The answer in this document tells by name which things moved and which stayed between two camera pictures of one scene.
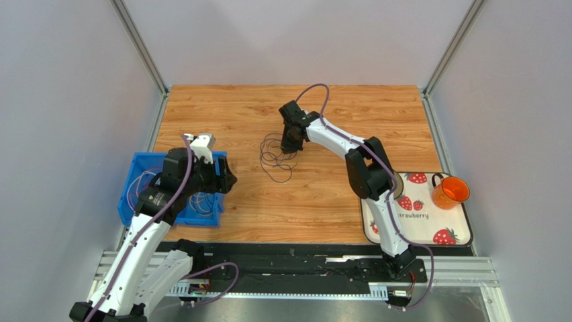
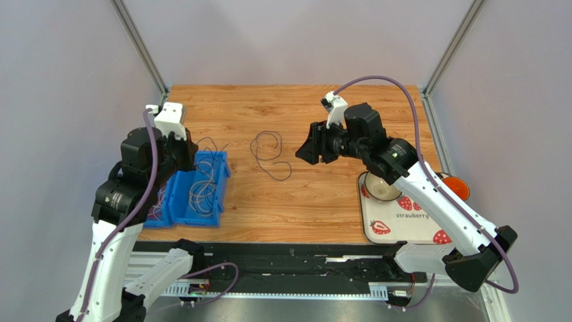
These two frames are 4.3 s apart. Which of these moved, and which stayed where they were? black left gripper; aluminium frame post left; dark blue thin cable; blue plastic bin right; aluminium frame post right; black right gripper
Moved: black right gripper; black left gripper; dark blue thin cable
Stayed: aluminium frame post left; aluminium frame post right; blue plastic bin right
